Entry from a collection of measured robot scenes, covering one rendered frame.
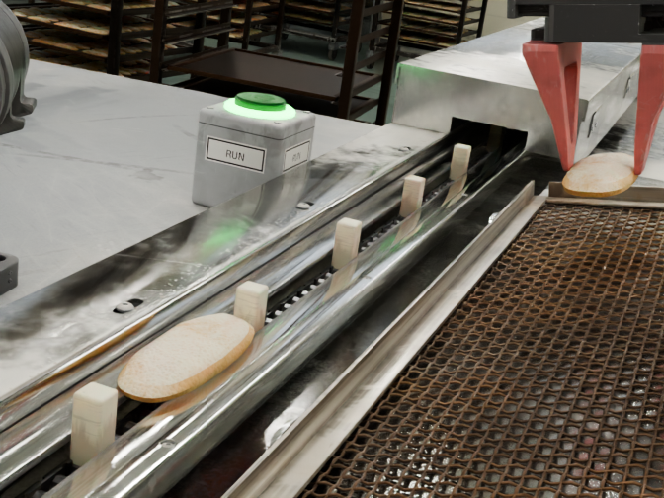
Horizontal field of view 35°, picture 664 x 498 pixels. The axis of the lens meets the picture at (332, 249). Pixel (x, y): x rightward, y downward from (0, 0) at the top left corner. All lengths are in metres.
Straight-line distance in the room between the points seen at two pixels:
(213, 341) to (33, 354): 0.08
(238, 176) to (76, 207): 0.12
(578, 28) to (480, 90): 0.41
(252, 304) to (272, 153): 0.27
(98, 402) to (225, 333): 0.11
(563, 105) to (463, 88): 0.40
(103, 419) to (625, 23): 0.33
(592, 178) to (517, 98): 0.40
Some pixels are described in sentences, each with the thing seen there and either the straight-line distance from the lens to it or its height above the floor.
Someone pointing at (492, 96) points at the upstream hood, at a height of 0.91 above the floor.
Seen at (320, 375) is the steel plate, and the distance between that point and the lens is 0.56.
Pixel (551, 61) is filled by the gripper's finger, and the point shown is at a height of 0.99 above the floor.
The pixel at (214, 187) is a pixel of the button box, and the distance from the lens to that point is 0.80.
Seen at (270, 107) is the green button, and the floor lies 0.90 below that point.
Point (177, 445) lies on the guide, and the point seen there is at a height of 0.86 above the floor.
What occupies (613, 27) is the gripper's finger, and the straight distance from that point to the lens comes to 0.57.
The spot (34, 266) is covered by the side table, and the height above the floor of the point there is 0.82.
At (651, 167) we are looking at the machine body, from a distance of 1.24.
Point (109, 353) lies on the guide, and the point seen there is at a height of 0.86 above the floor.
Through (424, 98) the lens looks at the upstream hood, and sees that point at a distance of 0.99.
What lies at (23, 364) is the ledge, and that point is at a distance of 0.45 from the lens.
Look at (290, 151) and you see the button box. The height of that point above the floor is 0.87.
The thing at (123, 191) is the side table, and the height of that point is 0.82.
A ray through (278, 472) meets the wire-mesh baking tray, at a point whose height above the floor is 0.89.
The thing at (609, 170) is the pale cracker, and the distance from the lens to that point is 0.59.
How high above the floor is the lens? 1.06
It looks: 19 degrees down
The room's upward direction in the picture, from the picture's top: 8 degrees clockwise
